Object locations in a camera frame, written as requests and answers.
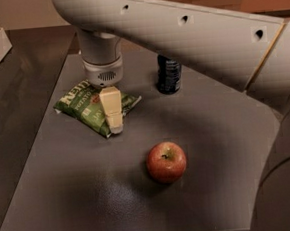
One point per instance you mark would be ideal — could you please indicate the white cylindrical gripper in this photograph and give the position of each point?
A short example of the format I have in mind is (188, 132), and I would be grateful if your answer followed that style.
(104, 74)

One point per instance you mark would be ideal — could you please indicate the green jalapeno chip bag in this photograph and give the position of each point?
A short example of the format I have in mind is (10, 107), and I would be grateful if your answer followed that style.
(82, 102)

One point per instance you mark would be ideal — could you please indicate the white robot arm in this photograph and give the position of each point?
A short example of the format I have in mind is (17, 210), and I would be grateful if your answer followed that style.
(250, 53)

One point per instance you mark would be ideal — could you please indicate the dark blue soda can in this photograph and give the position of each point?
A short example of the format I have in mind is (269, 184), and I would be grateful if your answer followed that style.
(169, 75)

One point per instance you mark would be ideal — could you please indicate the red apple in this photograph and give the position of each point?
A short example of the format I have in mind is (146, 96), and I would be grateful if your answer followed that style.
(166, 162)

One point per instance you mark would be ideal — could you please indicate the dark side table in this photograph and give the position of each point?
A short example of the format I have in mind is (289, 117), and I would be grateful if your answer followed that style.
(28, 76)

